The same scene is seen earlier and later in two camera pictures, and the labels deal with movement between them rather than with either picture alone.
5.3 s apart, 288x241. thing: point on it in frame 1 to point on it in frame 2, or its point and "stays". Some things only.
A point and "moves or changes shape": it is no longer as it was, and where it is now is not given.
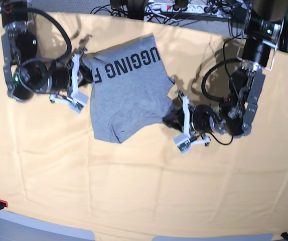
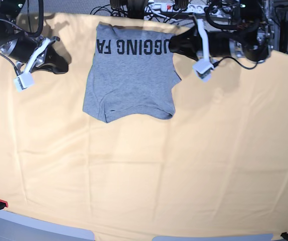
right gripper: (179, 118) to (189, 40)
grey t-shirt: (131, 87) moves or changes shape
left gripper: (78, 99) to (38, 56)
